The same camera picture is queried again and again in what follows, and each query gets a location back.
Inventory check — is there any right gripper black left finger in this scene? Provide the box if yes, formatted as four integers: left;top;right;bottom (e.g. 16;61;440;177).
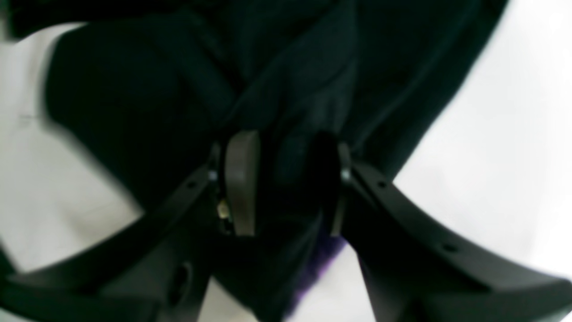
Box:
1;131;260;322

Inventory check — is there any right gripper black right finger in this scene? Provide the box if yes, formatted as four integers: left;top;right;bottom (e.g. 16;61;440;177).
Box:
311;132;572;322

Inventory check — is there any black t-shirt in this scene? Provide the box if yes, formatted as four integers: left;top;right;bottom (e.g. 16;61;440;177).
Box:
6;0;508;322

